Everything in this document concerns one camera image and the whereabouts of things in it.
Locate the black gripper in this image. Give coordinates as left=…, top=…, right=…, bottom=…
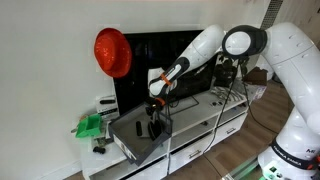
left=145, top=99, right=169, bottom=128

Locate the grey box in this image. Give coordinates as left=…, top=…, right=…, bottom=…
left=108, top=101, right=175, bottom=167

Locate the white TV stand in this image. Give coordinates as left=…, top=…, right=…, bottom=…
left=79, top=84, right=251, bottom=180

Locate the white product box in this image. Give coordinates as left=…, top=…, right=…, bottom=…
left=95, top=94, right=120, bottom=121

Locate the brown cardboard box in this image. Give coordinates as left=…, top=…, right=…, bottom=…
left=244, top=66, right=268, bottom=88

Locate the black oval remote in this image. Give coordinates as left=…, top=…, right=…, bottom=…
left=135, top=121, right=143, bottom=137

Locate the black television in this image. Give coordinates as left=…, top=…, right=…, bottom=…
left=112, top=29, right=218, bottom=116

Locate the small black object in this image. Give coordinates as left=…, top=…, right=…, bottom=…
left=92, top=146, right=107, bottom=155

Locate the green plastic container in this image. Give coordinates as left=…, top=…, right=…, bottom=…
left=74, top=113, right=103, bottom=140

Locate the grey striped white cloth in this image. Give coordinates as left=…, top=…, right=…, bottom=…
left=213, top=85, right=248, bottom=102

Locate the red sequin hat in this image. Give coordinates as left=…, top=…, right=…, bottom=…
left=93, top=27, right=133, bottom=79

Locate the potted plant in black pot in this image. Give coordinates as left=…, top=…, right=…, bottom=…
left=214, top=54, right=250, bottom=90

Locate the white purple printed carton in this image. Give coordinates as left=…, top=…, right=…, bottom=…
left=251, top=84, right=268, bottom=103

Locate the black wire television base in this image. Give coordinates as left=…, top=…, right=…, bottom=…
left=167, top=94, right=200, bottom=117

